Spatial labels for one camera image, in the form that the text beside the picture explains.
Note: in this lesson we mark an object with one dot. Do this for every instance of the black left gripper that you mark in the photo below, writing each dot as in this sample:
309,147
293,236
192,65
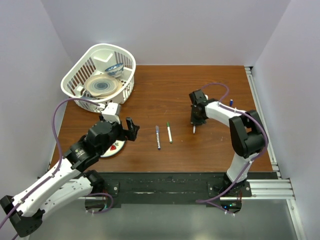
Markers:
131,133

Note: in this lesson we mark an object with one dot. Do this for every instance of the blue white ceramic bowl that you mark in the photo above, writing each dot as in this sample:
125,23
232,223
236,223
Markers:
115,70

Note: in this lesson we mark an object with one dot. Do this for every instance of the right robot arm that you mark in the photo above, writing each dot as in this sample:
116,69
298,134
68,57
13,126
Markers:
247,134

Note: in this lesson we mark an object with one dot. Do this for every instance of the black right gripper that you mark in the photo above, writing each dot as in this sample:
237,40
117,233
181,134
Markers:
194,121

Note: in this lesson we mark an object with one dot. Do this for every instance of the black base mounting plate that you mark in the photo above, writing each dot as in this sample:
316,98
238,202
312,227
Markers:
161,188

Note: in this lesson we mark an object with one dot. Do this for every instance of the white plastic dish basket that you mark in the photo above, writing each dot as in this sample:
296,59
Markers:
96,59

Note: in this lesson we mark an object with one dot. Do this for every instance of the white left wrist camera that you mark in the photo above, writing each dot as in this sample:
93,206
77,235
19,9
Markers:
111,112

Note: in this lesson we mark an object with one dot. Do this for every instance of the white green pen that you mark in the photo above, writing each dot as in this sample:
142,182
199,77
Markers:
169,133

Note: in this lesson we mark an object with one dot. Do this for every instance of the strawberry pattern plate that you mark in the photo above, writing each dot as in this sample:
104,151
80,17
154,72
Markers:
114,149

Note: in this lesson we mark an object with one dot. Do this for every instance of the white purple pen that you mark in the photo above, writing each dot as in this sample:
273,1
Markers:
157,132

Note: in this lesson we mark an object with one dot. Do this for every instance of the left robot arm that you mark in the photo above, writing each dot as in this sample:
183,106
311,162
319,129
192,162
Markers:
68,180

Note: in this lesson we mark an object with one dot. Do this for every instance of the beige blue ceramic plate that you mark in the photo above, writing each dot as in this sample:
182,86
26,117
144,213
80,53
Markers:
102,85

